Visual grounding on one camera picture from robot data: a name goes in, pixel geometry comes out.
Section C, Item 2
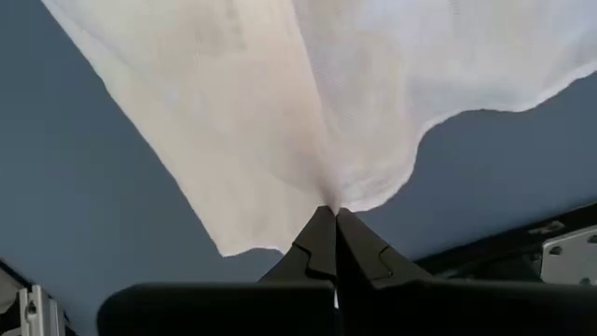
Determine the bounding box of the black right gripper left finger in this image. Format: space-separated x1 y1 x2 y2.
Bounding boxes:
96 205 337 336

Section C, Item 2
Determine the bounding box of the white garment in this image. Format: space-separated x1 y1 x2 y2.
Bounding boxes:
40 0 597 258

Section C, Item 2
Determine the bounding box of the silver frame bracket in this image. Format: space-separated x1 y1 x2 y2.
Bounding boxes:
17 284 61 336
539 225 597 286

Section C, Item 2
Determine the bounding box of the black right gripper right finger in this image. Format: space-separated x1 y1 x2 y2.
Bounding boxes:
335 207 597 336

